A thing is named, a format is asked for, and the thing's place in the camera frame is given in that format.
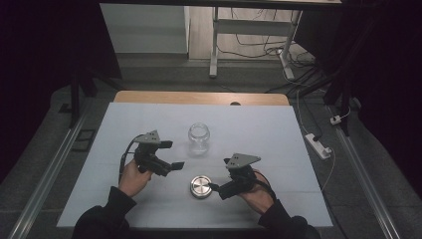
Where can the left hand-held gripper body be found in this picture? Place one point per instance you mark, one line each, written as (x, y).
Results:
(149, 156)

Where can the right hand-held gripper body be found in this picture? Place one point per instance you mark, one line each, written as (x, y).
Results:
(240, 176)

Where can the silver metal jar lid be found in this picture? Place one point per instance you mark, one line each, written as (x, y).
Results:
(200, 186)

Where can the clear glass jar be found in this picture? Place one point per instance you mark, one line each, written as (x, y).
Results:
(199, 137)

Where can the person's right hand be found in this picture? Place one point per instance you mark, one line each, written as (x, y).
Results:
(260, 197)

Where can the person's left hand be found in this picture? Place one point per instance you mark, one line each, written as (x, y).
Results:
(132, 181)

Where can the wooden table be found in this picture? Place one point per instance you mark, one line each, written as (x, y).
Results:
(199, 98)

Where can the white power strip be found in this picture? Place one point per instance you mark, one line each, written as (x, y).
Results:
(317, 146)

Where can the black stand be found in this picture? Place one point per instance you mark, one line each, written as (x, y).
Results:
(345, 96)
(74, 99)

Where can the small white adapter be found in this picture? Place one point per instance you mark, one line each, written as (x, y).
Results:
(335, 119)

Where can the white panel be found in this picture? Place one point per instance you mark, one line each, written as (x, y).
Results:
(142, 30)

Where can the black curtain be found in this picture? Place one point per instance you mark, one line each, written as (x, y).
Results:
(40, 66)
(388, 83)

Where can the metal floor rail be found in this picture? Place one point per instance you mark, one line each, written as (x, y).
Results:
(46, 179)
(365, 179)

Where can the white desk frame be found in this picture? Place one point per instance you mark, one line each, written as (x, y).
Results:
(252, 27)

